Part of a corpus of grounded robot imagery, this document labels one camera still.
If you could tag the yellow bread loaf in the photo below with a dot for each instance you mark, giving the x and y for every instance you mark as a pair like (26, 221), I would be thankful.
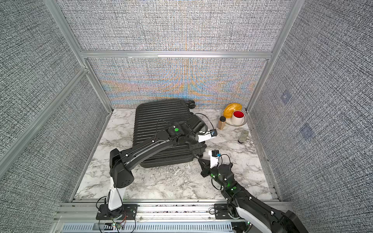
(230, 109)

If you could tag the black ribbed hard-shell suitcase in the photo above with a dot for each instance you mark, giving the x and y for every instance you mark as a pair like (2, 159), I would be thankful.
(153, 117)

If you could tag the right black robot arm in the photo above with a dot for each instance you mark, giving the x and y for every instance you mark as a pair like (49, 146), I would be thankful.
(241, 203)

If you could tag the white cup red inside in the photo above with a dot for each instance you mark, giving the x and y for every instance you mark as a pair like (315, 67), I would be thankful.
(238, 118)

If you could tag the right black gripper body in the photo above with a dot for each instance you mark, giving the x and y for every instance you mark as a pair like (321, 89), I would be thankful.
(214, 174)

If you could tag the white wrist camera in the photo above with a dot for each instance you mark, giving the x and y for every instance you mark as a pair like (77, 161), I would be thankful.
(207, 135)
(214, 158)

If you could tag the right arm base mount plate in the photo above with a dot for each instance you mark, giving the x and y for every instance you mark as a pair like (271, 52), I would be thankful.
(221, 211)

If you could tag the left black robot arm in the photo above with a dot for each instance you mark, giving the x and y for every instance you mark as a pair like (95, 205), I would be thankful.
(122, 163)

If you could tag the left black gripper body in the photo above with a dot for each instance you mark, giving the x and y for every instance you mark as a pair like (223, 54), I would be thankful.
(193, 139)

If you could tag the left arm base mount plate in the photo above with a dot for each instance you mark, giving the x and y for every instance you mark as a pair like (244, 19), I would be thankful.
(127, 211)

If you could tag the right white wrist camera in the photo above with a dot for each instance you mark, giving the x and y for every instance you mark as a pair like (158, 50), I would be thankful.
(214, 158)

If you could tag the aluminium enclosure frame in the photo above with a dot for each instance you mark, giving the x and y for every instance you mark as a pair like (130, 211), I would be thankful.
(21, 143)

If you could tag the clear glass jar lying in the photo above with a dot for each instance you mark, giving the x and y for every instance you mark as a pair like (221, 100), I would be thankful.
(243, 136)

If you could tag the white slotted cable duct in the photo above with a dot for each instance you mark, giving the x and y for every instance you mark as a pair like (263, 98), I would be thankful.
(149, 227)

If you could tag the brown spice jar black lid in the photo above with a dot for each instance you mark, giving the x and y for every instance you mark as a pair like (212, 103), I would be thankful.
(221, 122)

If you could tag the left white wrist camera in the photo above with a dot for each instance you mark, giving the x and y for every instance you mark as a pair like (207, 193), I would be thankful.
(207, 135)

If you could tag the white patterned plate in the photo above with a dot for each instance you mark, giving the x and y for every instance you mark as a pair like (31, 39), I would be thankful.
(228, 120)

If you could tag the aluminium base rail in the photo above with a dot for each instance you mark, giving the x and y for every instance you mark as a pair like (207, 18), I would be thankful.
(192, 210)

